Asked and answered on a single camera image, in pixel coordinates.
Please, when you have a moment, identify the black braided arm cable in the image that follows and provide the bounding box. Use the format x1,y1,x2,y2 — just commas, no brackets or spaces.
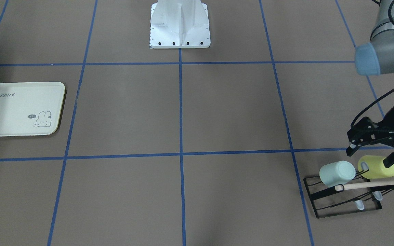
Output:
351,0,394,129

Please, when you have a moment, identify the cream rabbit print tray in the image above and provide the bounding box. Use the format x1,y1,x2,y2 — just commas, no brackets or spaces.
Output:
0,82,66,137

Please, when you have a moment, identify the white metal mount base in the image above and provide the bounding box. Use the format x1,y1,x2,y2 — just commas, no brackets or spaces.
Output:
149,0,211,49

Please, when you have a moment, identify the yellow cup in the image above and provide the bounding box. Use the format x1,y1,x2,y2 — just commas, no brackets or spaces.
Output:
358,155,394,180

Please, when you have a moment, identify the black wire cup rack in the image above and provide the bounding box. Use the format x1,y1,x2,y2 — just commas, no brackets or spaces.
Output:
303,162,394,219

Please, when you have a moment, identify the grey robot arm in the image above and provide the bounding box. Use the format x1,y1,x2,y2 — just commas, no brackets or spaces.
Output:
346,0,394,168

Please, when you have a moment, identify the mint green cup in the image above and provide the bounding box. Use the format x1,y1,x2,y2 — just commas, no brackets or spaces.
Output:
319,161,356,188

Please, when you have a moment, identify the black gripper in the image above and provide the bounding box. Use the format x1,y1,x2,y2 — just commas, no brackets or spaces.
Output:
346,106,394,168

